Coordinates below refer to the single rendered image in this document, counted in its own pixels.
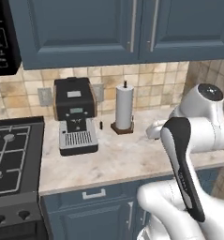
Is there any silver cupboard handle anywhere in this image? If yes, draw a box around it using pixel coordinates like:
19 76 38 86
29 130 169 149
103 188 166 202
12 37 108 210
128 0 138 53
141 209 148 226
149 0 160 53
127 201 135 232

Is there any silver upper cupboard handle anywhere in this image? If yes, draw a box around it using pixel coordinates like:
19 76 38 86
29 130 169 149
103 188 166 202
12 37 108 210
128 0 138 53
149 0 160 53

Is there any blue cupboard door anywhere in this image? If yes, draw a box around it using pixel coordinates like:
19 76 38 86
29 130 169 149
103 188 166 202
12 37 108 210
47 200 137 240
133 204 152 240
138 0 224 64
8 0 144 70

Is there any silver drawer handle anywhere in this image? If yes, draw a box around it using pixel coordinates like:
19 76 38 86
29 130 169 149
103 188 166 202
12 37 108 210
82 187 108 201

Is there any blue drawer front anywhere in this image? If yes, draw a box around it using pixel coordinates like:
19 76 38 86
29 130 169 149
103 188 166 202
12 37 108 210
41 181 142 210

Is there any grey wall socket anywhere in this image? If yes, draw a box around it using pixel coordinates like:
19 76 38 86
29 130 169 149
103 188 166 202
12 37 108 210
37 86 54 108
92 82 105 103

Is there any black gas hob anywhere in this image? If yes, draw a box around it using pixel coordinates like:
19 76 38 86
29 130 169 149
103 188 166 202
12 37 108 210
0 115 50 240

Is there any blue lower cupboard door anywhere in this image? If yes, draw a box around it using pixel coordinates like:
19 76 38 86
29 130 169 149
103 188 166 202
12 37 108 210
47 200 137 240
133 204 152 240

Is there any silver lower cupboard handle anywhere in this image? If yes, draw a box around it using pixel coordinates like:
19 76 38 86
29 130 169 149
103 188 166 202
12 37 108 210
141 209 148 226
127 201 135 232

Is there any white paper towel roll holder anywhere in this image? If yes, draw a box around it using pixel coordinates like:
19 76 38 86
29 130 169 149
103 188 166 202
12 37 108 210
110 80 136 136

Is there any black microwave oven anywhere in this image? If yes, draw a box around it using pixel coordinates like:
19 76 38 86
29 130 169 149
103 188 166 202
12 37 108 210
0 0 22 77

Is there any black and silver coffee machine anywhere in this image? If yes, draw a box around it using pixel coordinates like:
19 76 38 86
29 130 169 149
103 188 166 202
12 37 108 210
52 76 105 157

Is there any blue upper cupboard door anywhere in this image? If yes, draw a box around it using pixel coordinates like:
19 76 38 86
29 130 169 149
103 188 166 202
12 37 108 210
138 0 224 64
8 0 144 70

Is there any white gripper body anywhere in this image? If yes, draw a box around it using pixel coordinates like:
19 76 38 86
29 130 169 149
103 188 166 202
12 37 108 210
145 119 168 141

